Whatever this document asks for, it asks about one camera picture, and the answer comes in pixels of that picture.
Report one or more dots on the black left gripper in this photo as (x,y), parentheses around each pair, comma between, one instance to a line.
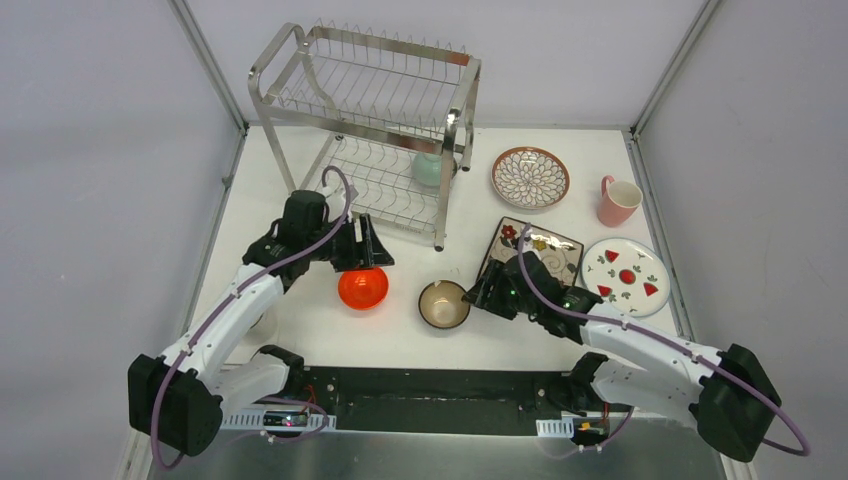
(361,240)

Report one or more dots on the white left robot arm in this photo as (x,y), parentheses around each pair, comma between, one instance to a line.
(181,397)

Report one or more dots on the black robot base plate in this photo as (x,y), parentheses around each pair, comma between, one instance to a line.
(438,401)

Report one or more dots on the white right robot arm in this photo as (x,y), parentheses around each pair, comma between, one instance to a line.
(725,395)

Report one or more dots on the brown patterned ceramic bowl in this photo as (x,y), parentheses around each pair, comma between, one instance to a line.
(441,304)

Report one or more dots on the pink ceramic mug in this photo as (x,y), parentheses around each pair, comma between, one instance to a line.
(619,201)

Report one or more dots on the watermelon pattern round plate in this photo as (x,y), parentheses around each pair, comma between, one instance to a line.
(627,274)

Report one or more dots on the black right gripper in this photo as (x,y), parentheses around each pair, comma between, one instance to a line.
(477,296)

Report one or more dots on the small clear glass cup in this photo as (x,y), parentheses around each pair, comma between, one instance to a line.
(263,328)

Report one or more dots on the round floral pattern plate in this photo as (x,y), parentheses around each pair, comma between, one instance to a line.
(530,178)

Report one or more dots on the mint green ceramic bowl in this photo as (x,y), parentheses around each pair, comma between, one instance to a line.
(426,169)

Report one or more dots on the square flower pattern plate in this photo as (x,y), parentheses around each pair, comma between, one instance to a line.
(560,255)

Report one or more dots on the stainless steel dish rack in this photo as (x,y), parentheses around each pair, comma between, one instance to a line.
(380,99)

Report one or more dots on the orange plastic bowl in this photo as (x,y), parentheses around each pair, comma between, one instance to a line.
(363,289)

